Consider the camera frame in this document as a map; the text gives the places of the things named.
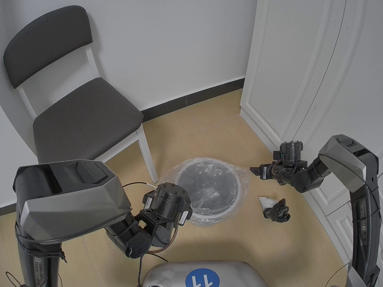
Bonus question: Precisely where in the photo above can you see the pale grey trash bin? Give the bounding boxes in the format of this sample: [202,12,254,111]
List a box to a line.
[174,160,242,221]

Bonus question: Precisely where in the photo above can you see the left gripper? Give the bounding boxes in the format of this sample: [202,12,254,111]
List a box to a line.
[177,209,194,227]

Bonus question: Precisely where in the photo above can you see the clear plastic bag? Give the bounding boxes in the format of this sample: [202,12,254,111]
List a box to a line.
[157,158,251,227]

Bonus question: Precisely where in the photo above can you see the black cable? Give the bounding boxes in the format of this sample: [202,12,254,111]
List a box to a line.
[137,251,171,286]

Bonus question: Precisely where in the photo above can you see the black plastic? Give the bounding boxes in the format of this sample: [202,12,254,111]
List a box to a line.
[263,199,291,223]

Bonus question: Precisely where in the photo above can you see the white wardrobe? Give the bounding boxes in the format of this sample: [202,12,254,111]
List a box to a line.
[239,0,383,280]

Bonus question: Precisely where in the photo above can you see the white printed wrapper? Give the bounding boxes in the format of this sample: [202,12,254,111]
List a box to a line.
[258,196,277,213]

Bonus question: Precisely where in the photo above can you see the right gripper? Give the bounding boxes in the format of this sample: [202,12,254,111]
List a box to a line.
[250,163,283,181]

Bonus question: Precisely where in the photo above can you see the grey white chair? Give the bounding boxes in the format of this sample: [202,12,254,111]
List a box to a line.
[3,5,159,185]

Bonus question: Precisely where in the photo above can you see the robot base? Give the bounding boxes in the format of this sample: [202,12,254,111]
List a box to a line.
[144,260,268,287]

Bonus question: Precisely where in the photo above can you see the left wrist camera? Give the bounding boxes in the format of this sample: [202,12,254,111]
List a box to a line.
[143,190,157,210]

